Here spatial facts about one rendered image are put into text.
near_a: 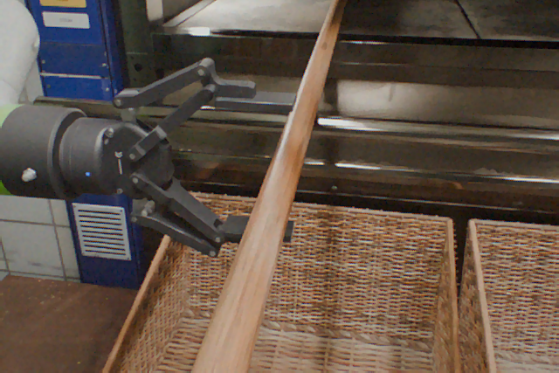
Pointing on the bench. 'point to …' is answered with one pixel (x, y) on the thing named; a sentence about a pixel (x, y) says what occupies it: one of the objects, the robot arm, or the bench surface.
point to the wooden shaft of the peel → (267, 223)
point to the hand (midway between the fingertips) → (281, 169)
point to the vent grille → (102, 231)
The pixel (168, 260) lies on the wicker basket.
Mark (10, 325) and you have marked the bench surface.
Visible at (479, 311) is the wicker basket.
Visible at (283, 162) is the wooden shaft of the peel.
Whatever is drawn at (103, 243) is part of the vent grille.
